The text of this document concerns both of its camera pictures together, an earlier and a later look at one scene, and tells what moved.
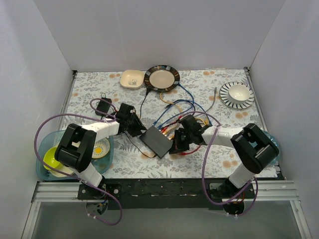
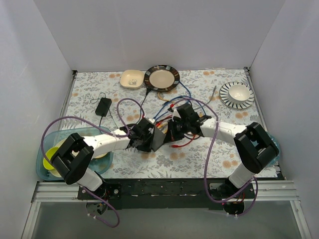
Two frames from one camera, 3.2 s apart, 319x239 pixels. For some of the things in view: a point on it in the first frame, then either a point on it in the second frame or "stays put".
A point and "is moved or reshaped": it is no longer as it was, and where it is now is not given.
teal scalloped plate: (273, 139) stays put
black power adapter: (103, 105) stays put
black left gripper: (136, 123) → (151, 140)
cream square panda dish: (132, 79) stays put
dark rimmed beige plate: (161, 78) stays put
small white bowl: (239, 93) stays put
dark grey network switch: (156, 142) is moved or reshaped
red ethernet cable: (185, 154) is moved or reshaped
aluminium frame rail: (260, 191) stays put
